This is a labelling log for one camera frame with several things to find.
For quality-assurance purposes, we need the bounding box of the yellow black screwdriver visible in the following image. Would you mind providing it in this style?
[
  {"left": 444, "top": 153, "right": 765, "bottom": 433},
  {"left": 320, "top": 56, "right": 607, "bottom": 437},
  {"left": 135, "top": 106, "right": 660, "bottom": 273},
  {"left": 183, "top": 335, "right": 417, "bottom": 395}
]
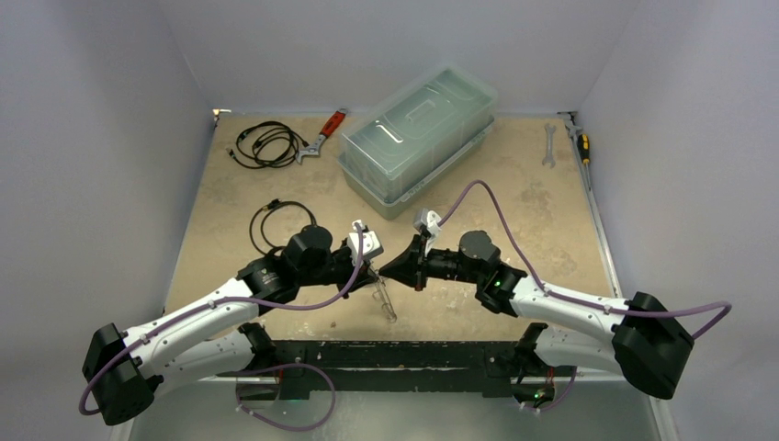
[{"left": 577, "top": 133, "right": 590, "bottom": 166}]

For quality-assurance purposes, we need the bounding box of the coiled black usb cable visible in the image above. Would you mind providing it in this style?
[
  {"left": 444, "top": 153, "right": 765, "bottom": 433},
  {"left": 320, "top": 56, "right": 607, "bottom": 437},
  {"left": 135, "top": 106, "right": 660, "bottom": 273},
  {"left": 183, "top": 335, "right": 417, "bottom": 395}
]
[{"left": 248, "top": 199, "right": 318, "bottom": 254}]

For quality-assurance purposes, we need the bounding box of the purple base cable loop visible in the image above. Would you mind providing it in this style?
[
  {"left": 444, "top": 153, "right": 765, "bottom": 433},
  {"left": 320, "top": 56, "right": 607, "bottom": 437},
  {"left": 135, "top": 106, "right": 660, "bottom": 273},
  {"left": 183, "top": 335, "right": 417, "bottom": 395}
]
[{"left": 234, "top": 364, "right": 337, "bottom": 434}]

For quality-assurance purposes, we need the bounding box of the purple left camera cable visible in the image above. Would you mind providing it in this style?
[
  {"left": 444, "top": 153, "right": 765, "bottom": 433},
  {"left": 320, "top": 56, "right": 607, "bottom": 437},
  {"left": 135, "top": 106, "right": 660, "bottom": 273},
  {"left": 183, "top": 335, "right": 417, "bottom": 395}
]
[{"left": 79, "top": 225, "right": 367, "bottom": 417}]

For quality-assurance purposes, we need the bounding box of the purple camera cable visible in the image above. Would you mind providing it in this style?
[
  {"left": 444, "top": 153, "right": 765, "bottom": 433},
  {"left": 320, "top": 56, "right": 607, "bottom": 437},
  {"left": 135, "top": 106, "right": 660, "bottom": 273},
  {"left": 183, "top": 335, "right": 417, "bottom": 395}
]
[
  {"left": 437, "top": 179, "right": 733, "bottom": 342},
  {"left": 79, "top": 225, "right": 367, "bottom": 417}
]

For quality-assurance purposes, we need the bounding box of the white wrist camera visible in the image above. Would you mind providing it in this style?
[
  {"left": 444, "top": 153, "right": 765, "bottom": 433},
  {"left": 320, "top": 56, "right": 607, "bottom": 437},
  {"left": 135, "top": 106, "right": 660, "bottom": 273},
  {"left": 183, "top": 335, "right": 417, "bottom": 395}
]
[
  {"left": 346, "top": 220, "right": 384, "bottom": 266},
  {"left": 412, "top": 208, "right": 442, "bottom": 255}
]

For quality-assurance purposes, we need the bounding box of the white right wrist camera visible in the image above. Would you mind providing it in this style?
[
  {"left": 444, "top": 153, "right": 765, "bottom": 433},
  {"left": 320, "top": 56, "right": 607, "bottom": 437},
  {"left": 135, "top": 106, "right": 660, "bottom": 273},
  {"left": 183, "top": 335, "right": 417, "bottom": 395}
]
[{"left": 412, "top": 208, "right": 442, "bottom": 255}]

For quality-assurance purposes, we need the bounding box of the red handled adjustable wrench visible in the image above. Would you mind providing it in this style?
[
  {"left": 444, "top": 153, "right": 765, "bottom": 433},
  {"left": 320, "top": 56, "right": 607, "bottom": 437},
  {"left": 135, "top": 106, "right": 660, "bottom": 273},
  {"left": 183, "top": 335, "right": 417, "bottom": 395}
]
[{"left": 295, "top": 107, "right": 349, "bottom": 164}]

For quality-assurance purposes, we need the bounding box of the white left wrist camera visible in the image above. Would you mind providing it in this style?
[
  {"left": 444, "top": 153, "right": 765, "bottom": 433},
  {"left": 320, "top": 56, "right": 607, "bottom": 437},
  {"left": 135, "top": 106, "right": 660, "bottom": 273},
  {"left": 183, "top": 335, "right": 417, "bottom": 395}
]
[{"left": 346, "top": 220, "right": 384, "bottom": 266}]

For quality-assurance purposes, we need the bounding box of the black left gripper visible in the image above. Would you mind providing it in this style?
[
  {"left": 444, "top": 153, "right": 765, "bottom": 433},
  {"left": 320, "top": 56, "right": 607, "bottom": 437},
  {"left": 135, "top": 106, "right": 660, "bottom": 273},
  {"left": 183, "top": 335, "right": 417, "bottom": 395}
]
[{"left": 298, "top": 243, "right": 378, "bottom": 299}]

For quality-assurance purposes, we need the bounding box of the silver open end spanner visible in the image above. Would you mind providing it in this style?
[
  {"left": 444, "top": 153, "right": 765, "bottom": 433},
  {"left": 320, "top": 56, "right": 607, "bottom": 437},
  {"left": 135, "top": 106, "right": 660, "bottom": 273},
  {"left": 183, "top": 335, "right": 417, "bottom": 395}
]
[{"left": 541, "top": 123, "right": 556, "bottom": 168}]

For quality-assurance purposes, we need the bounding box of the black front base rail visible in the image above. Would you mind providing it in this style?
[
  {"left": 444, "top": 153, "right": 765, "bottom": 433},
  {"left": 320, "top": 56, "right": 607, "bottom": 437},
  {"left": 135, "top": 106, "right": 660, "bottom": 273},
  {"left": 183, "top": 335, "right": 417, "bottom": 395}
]
[{"left": 267, "top": 339, "right": 549, "bottom": 401}]

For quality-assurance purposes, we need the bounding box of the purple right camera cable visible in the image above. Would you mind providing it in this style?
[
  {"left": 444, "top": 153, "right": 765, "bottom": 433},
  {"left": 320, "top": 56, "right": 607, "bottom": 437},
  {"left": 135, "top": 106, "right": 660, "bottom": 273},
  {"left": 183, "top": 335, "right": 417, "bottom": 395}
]
[{"left": 437, "top": 179, "right": 733, "bottom": 342}]

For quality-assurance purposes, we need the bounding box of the clear plastic storage box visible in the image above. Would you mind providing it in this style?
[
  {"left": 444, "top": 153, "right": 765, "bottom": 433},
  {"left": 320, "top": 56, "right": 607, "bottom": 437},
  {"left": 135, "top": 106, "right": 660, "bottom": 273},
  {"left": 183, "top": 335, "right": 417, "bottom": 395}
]
[{"left": 337, "top": 66, "right": 497, "bottom": 220}]

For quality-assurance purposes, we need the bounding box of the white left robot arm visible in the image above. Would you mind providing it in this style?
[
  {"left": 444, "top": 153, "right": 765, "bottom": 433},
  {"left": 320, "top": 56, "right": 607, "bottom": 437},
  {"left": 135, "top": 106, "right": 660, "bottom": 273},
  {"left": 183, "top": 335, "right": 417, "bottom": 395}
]
[{"left": 79, "top": 220, "right": 383, "bottom": 425}]

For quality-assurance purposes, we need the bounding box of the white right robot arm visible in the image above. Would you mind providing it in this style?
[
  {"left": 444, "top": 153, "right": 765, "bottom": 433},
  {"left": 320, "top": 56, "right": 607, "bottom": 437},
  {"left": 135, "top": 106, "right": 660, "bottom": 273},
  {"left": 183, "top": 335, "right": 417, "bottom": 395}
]
[{"left": 379, "top": 231, "right": 694, "bottom": 400}]

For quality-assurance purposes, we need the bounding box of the tangled black cable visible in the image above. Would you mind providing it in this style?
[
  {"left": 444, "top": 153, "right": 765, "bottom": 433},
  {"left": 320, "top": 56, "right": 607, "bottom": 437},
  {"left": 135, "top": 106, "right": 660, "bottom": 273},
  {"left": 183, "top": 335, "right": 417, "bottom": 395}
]
[{"left": 227, "top": 120, "right": 310, "bottom": 170}]

